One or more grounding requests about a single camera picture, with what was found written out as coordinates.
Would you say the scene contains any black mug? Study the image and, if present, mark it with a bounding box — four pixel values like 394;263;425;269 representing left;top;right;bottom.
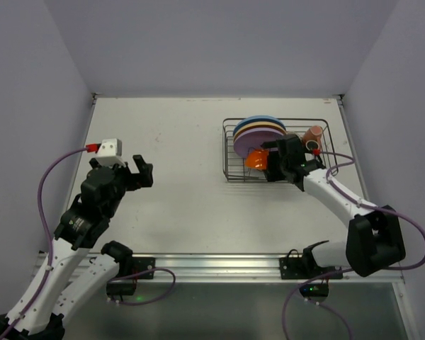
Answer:
305;140;320;152

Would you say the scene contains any tan yellow plate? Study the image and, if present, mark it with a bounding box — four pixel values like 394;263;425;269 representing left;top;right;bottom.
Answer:
233;121;287;139

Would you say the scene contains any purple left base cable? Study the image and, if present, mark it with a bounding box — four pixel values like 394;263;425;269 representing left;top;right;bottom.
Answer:
106;267;176;306

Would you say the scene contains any black base bracket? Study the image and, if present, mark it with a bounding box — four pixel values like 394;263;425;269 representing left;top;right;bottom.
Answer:
278;247;344;280
106;256;157;281

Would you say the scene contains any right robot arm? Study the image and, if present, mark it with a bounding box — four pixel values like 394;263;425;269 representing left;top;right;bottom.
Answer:
261;135;406;278

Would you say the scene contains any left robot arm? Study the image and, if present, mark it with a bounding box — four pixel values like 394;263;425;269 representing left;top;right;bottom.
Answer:
0;155;154;339

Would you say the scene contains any black left base bracket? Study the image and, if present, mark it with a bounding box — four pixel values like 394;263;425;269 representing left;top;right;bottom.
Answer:
106;256;157;281

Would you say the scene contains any blue plate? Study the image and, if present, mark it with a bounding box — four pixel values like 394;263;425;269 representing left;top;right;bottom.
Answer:
233;115;285;133

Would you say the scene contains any dark wire dish rack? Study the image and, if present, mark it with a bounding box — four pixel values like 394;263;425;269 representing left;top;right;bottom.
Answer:
222;118;335;182

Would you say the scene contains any pink mug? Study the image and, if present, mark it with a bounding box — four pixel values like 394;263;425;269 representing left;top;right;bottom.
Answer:
302;125;323;144

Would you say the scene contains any black right base bracket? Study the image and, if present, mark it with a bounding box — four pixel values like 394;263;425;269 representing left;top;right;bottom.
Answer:
278;247;344;280

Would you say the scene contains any aluminium mounting rail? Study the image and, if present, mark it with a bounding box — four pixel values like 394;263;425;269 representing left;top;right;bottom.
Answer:
33;251;405;284

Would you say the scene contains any purple plate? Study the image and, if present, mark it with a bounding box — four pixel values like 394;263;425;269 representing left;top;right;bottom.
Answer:
233;127;286;159

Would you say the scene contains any orange bowl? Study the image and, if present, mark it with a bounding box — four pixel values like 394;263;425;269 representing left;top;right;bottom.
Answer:
244;149;269;171

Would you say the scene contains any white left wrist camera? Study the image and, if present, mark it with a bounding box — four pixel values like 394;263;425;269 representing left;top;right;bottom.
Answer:
96;138;125;166

